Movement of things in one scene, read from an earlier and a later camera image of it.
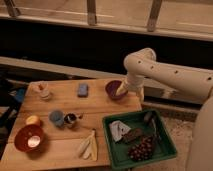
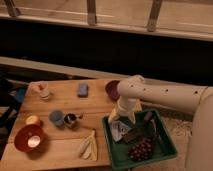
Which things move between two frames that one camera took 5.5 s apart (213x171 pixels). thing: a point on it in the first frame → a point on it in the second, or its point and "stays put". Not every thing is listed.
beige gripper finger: x=142 y=93 → x=132 y=117
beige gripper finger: x=122 y=86 → x=112 y=116
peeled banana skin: x=89 y=150 stays put
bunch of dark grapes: x=141 y=151 stays put
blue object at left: x=20 y=95 stays put
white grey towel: x=118 y=129 stays put
